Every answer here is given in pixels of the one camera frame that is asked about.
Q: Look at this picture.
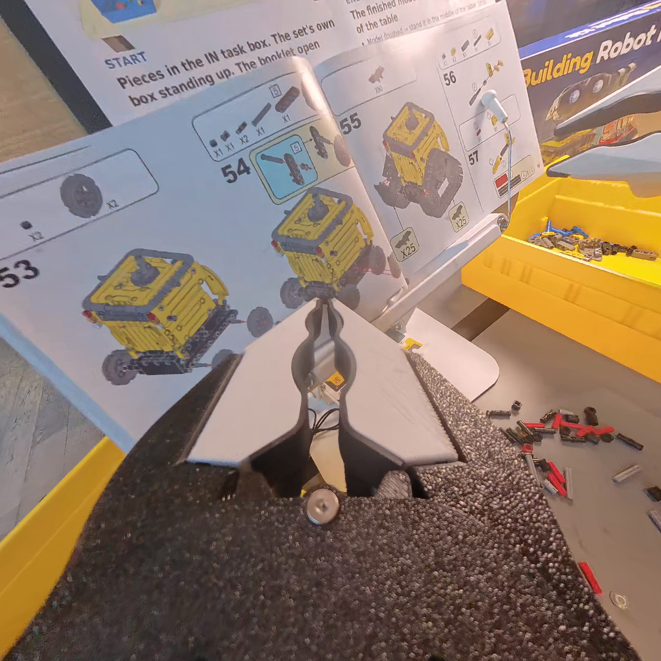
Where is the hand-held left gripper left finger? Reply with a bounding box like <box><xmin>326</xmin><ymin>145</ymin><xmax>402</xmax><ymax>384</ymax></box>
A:
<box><xmin>187</xmin><ymin>298</ymin><xmax>324</xmax><ymax>497</ymax></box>

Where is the white printed instruction sheet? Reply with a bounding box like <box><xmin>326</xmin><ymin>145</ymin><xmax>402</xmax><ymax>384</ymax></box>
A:
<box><xmin>23</xmin><ymin>0</ymin><xmax>520</xmax><ymax>127</ymax></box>

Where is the instruction manual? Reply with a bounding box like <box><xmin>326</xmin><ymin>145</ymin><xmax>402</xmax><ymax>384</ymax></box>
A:
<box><xmin>0</xmin><ymin>54</ymin><xmax>543</xmax><ymax>452</ymax></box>

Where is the blue toy kit box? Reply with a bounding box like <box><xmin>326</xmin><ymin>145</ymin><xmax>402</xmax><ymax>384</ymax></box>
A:
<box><xmin>519</xmin><ymin>10</ymin><xmax>661</xmax><ymax>156</ymax></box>

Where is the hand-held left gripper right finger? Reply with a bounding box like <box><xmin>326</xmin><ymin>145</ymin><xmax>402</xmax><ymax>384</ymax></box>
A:
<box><xmin>325</xmin><ymin>298</ymin><xmax>460</xmax><ymax>495</ymax></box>

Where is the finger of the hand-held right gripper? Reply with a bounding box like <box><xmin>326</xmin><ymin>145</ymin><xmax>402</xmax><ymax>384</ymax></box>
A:
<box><xmin>545</xmin><ymin>139</ymin><xmax>661</xmax><ymax>200</ymax></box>
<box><xmin>554</xmin><ymin>81</ymin><xmax>661</xmax><ymax>137</ymax></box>

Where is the pale grey desk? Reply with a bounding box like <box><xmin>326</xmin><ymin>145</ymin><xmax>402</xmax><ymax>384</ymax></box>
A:
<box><xmin>310</xmin><ymin>305</ymin><xmax>661</xmax><ymax>661</ymax></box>

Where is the large yellow storage bin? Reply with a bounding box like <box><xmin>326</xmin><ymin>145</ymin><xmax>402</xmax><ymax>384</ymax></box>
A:
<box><xmin>0</xmin><ymin>436</ymin><xmax>127</xmax><ymax>626</ymax></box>

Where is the red brick pin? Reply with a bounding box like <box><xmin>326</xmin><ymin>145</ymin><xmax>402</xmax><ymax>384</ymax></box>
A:
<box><xmin>577</xmin><ymin>561</ymin><xmax>604</xmax><ymax>596</ymax></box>

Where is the white oval board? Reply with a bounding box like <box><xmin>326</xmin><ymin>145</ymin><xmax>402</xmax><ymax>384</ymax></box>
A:
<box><xmin>403</xmin><ymin>307</ymin><xmax>501</xmax><ymax>403</ymax></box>

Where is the pile of small brick parts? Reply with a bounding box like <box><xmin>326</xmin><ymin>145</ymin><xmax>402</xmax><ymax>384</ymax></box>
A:
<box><xmin>485</xmin><ymin>400</ymin><xmax>661</xmax><ymax>533</ymax></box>

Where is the rounded wooden board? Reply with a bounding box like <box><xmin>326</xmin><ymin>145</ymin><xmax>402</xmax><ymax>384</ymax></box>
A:
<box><xmin>0</xmin><ymin>15</ymin><xmax>88</xmax><ymax>150</ymax></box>

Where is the black cable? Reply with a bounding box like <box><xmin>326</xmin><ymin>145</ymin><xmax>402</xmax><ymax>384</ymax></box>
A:
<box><xmin>307</xmin><ymin>408</ymin><xmax>343</xmax><ymax>436</ymax></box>

